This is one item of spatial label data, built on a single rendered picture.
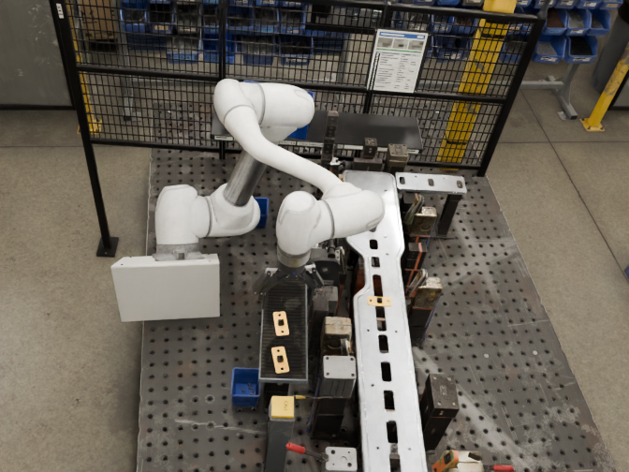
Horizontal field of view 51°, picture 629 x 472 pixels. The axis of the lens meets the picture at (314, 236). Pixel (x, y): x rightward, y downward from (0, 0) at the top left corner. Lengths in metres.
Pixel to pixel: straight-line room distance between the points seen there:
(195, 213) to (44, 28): 1.97
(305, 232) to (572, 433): 1.39
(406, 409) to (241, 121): 0.99
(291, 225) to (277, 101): 0.57
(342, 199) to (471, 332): 1.17
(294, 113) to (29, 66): 2.49
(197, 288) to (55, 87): 2.25
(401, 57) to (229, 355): 1.38
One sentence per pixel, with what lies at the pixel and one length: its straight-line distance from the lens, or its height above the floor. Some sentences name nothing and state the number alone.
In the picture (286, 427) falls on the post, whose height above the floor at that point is 1.10.
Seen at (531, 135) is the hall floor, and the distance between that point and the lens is 4.96.
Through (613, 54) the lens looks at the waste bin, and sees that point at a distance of 5.49.
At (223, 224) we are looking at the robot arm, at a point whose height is 0.98.
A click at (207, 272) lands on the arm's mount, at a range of 2.36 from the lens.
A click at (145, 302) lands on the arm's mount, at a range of 2.50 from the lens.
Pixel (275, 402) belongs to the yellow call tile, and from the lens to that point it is 1.88.
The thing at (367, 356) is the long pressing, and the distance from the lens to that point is 2.17.
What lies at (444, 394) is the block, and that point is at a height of 1.03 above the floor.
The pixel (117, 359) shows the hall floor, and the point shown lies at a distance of 3.34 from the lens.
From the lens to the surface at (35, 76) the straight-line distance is 4.36.
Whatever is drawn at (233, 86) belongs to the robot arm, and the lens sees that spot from 2.06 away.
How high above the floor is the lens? 2.81
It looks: 48 degrees down
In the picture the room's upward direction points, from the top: 9 degrees clockwise
